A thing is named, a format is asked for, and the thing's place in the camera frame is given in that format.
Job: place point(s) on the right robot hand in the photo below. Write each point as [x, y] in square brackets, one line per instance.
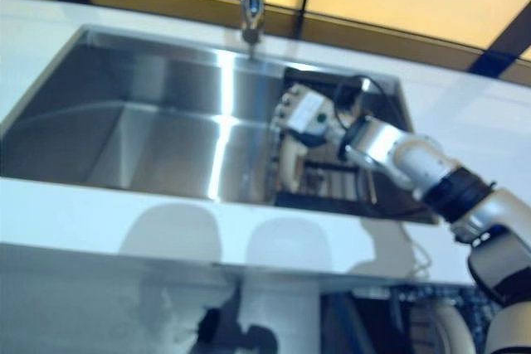
[309, 115]

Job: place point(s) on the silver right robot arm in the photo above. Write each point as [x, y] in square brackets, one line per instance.
[427, 163]

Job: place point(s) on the black dish drying rack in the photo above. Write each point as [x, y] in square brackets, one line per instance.
[327, 180]

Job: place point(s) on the stainless steel sink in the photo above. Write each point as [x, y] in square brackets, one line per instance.
[145, 130]

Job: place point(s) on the narrow grey cabinet door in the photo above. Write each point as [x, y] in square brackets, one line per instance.
[278, 312]

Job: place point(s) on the wide grey cabinet door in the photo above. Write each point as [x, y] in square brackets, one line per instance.
[83, 300]

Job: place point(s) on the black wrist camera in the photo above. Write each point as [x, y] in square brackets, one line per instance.
[352, 93]

